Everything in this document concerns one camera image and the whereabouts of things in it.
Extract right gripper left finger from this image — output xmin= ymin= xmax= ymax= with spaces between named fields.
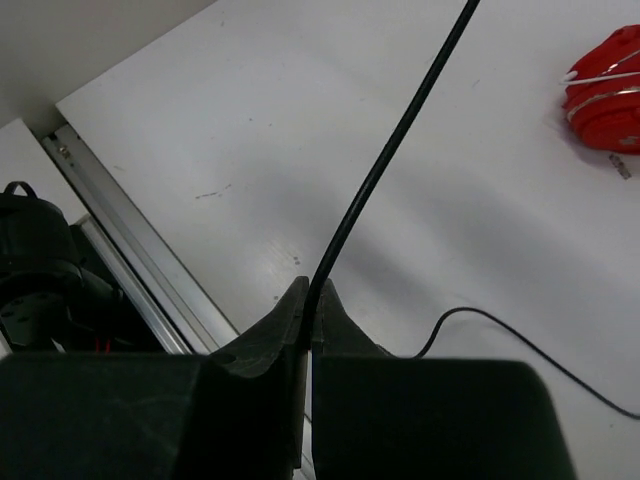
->
xmin=1 ymin=276 xmax=309 ymax=479

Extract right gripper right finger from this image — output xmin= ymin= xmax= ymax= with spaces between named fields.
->
xmin=312 ymin=284 xmax=576 ymax=479

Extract black headphone cable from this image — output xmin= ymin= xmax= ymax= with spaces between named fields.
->
xmin=304 ymin=0 xmax=640 ymax=420

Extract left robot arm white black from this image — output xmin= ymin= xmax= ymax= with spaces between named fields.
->
xmin=1 ymin=181 xmax=162 ymax=353

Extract red headphones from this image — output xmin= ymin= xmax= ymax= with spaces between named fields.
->
xmin=562 ymin=25 xmax=639 ymax=155

